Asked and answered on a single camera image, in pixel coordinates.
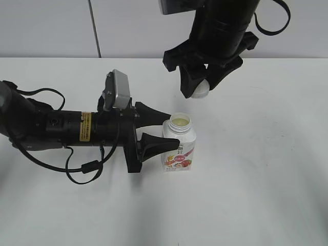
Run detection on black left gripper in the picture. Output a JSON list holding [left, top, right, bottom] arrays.
[[92, 99, 180, 173]]

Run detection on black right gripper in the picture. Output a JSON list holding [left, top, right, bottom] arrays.
[[163, 32, 258, 98]]

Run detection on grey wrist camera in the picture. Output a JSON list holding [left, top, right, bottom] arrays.
[[101, 69, 130, 112], [158, 0, 199, 15]]

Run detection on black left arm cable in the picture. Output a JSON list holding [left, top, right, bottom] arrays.
[[15, 88, 121, 185]]

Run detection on white strawberry yogurt drink bottle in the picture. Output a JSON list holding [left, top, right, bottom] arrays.
[[161, 113, 196, 172]]

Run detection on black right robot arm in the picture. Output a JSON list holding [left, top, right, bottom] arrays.
[[160, 1, 259, 98]]

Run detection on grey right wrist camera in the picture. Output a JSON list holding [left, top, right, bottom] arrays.
[[158, 0, 199, 15]]

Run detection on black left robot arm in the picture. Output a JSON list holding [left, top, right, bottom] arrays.
[[1, 80, 180, 173]]

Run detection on white plastic bottle cap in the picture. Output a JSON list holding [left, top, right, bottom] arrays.
[[191, 79, 210, 99]]

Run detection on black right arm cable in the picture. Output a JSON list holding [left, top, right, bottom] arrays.
[[253, 0, 291, 36]]

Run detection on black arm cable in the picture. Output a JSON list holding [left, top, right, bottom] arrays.
[[15, 88, 121, 185], [253, 0, 291, 36]]

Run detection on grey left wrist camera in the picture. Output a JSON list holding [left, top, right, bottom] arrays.
[[101, 69, 130, 112]]

